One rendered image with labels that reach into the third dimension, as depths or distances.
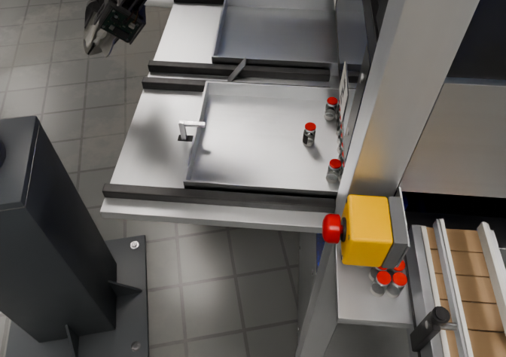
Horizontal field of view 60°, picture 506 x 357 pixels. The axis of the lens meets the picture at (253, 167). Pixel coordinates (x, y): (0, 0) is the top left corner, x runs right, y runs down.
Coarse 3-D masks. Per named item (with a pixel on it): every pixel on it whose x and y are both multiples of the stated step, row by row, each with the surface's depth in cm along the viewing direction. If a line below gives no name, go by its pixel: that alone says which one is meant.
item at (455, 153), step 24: (336, 24) 90; (456, 96) 47; (480, 96) 47; (504, 96) 47; (432, 120) 50; (456, 120) 50; (480, 120) 49; (504, 120) 49; (432, 144) 53; (456, 144) 53; (480, 144) 52; (504, 144) 52; (408, 168) 57; (432, 168) 57; (456, 168) 56; (480, 168) 56; (504, 168) 55; (432, 192) 61; (456, 192) 60; (480, 192) 60; (504, 192) 59
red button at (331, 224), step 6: (330, 216) 59; (336, 216) 59; (324, 222) 59; (330, 222) 58; (336, 222) 58; (324, 228) 59; (330, 228) 58; (336, 228) 58; (342, 228) 59; (324, 234) 59; (330, 234) 58; (336, 234) 58; (330, 240) 58; (336, 240) 58
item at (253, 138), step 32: (224, 96) 93; (256, 96) 92; (288, 96) 92; (320, 96) 91; (224, 128) 87; (256, 128) 87; (288, 128) 87; (320, 128) 87; (192, 160) 80; (224, 160) 82; (256, 160) 82; (288, 160) 82; (320, 160) 82; (256, 192) 75; (288, 192) 75; (320, 192) 74
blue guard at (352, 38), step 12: (348, 0) 75; (360, 0) 63; (348, 12) 74; (360, 12) 62; (348, 24) 73; (360, 24) 62; (348, 36) 72; (360, 36) 61; (348, 48) 71; (360, 48) 60; (348, 60) 71; (360, 60) 60; (348, 72) 70; (348, 84) 69; (348, 96) 68; (348, 108) 67; (348, 120) 67
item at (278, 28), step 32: (224, 0) 110; (256, 0) 112; (288, 0) 111; (320, 0) 111; (224, 32) 107; (256, 32) 107; (288, 32) 107; (320, 32) 107; (256, 64) 96; (288, 64) 96; (320, 64) 95
